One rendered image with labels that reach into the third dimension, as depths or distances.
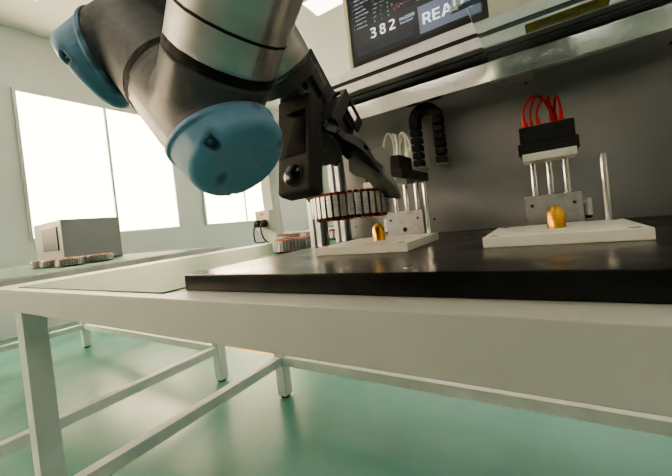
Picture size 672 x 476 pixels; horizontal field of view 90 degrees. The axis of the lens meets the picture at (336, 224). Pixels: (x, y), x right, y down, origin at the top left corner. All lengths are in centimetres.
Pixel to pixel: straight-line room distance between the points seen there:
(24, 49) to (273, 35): 522
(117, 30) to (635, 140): 73
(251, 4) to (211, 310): 30
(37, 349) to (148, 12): 98
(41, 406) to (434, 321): 110
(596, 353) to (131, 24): 38
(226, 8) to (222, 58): 3
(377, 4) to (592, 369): 69
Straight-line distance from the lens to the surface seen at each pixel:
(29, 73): 532
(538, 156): 52
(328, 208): 43
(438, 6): 73
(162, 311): 49
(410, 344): 27
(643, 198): 76
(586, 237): 42
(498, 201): 75
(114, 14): 35
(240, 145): 23
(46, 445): 126
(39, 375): 121
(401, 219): 66
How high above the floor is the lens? 82
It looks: 1 degrees down
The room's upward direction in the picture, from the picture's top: 6 degrees counter-clockwise
